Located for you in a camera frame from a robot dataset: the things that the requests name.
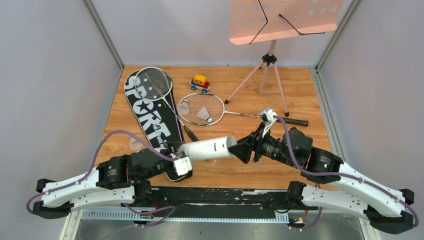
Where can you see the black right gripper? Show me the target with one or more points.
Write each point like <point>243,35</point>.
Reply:
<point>243,147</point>

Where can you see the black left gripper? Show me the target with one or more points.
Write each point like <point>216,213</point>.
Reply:
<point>171,151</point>

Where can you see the white shuttlecock tube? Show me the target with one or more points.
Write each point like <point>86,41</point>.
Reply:
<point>211,149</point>

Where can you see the shuttlecock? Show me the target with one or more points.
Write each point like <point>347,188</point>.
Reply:
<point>204,114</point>
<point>135,145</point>
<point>183,108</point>

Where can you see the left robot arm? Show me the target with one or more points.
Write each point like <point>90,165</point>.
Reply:
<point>122,180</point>

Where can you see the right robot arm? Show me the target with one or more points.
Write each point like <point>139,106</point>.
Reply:
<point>334,185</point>

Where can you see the white racket on table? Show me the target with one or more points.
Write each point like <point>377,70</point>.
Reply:
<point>214,105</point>

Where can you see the black racket cover bag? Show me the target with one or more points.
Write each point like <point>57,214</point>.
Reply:
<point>156,120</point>

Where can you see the white racket on bag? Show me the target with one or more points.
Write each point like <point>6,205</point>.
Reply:
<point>153,84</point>

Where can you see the colourful toy car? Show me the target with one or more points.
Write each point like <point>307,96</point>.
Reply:
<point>199,82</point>

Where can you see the pink music stand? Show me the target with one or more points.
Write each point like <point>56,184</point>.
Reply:
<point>256,21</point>

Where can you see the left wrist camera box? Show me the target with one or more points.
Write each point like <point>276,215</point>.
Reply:
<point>183,166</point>

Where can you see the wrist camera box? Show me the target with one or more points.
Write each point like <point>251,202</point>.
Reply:
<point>268,115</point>
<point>183,166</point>

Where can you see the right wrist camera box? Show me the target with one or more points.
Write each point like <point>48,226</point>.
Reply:
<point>268,115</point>

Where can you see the grey slotted cable duct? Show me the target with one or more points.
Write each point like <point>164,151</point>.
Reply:
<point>127,215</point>

